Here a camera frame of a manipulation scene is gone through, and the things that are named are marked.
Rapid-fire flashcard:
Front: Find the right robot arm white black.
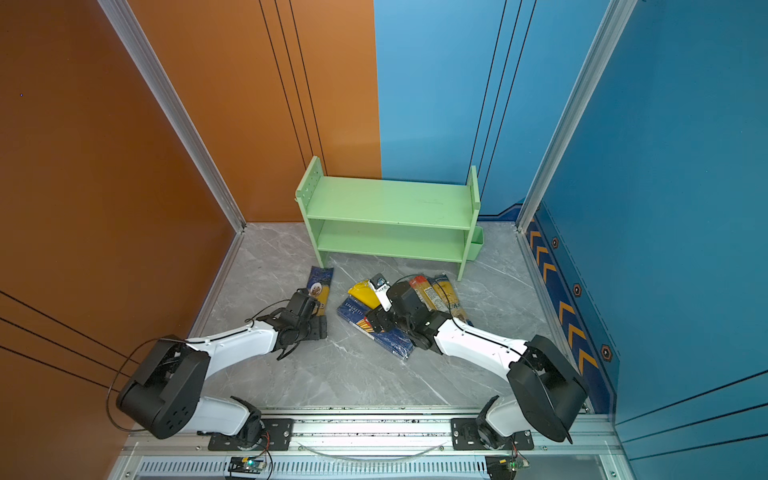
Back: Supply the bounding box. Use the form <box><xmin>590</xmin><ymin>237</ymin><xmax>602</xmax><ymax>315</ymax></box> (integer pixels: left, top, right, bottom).
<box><xmin>368</xmin><ymin>274</ymin><xmax>589</xmax><ymax>449</ymax></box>

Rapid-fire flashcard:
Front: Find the aluminium front rail frame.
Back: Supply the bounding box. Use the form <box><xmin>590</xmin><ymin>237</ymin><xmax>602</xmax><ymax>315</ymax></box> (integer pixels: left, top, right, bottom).
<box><xmin>109</xmin><ymin>407</ymin><xmax>633</xmax><ymax>479</ymax></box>

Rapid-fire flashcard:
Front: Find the white cable on rail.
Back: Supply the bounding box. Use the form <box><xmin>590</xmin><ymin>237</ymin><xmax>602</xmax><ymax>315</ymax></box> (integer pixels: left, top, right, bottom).
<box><xmin>296</xmin><ymin>442</ymin><xmax>448</xmax><ymax>463</ymax></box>

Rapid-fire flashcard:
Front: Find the left green circuit board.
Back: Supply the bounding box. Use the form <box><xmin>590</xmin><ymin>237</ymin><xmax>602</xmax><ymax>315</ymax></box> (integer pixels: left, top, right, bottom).
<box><xmin>227</xmin><ymin>456</ymin><xmax>270</xmax><ymax>479</ymax></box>

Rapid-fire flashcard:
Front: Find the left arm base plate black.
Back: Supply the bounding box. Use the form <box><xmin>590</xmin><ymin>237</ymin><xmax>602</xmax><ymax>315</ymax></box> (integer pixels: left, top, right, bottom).
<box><xmin>208</xmin><ymin>418</ymin><xmax>294</xmax><ymax>452</ymax></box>

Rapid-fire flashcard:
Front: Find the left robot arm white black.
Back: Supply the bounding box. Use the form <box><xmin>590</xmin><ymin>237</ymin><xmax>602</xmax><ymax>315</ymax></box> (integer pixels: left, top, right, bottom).
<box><xmin>115</xmin><ymin>288</ymin><xmax>327</xmax><ymax>450</ymax></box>

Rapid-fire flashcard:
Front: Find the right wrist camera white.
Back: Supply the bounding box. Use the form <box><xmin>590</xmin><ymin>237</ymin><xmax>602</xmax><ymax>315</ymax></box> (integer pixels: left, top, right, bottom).
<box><xmin>369</xmin><ymin>273</ymin><xmax>391</xmax><ymax>311</ymax></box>

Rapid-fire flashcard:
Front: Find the blue Barilla spaghetti box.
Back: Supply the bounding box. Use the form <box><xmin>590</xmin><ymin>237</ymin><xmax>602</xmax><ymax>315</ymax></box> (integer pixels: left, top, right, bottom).
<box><xmin>337</xmin><ymin>296</ymin><xmax>415</xmax><ymax>360</ymax></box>

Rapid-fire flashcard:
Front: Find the Ankara spaghetti bag blue yellow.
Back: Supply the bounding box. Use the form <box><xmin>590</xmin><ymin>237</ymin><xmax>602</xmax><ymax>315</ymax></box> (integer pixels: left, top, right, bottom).
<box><xmin>307</xmin><ymin>266</ymin><xmax>334</xmax><ymax>316</ymax></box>

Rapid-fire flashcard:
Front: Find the red spaghetti bag white label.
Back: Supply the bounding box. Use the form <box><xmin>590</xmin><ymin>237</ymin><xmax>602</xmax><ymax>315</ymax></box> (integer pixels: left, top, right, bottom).
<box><xmin>409</xmin><ymin>274</ymin><xmax>448</xmax><ymax>312</ymax></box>

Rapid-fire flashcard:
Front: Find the green two-tier wooden shelf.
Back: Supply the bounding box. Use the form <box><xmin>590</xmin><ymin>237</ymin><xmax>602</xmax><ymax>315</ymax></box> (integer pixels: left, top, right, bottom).
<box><xmin>295</xmin><ymin>156</ymin><xmax>482</xmax><ymax>280</ymax></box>

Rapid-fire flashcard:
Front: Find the yellow Pastatime spaghetti bag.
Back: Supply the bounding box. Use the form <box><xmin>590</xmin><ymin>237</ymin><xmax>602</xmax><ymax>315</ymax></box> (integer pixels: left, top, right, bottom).
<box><xmin>348</xmin><ymin>280</ymin><xmax>381</xmax><ymax>310</ymax></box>

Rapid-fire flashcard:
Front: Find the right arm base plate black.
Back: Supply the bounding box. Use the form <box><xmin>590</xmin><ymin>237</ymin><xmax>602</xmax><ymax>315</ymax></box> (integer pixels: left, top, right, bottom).
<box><xmin>450</xmin><ymin>418</ymin><xmax>535</xmax><ymax>451</ymax></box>

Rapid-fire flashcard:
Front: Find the right circuit board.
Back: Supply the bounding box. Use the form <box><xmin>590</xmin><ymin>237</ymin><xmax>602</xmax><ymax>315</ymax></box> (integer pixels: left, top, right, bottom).
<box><xmin>485</xmin><ymin>456</ymin><xmax>530</xmax><ymax>480</ymax></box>

